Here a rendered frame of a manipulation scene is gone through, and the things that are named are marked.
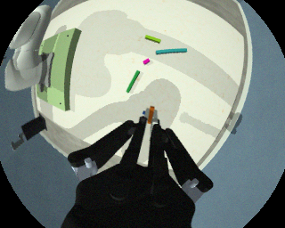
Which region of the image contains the turquoise rod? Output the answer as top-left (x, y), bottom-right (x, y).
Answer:
top-left (156, 48), bottom-right (187, 54)

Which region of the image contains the dark green rod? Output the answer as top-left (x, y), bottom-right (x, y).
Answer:
top-left (126, 70), bottom-right (140, 93)

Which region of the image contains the lime green rod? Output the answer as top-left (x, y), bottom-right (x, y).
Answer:
top-left (145, 35), bottom-right (161, 43)

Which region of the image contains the orange bar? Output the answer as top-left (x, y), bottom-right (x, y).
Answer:
top-left (148, 106), bottom-right (155, 124)

